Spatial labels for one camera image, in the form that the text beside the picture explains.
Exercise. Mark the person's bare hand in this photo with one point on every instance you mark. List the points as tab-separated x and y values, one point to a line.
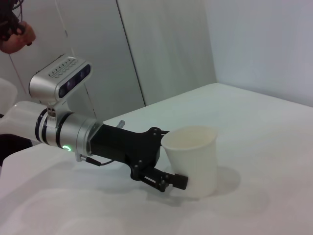
24	39

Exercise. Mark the white paper cup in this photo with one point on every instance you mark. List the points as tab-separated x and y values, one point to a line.
195	166

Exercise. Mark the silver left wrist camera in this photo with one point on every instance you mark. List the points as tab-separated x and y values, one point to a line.
44	83

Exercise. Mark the white and silver left arm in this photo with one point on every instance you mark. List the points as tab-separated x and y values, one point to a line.
24	117

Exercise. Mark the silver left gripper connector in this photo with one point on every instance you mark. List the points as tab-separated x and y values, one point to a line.
121	124

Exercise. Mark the black handheld controller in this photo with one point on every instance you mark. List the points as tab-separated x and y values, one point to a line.
7	22

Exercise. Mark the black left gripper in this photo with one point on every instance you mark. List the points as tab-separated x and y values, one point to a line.
122	144

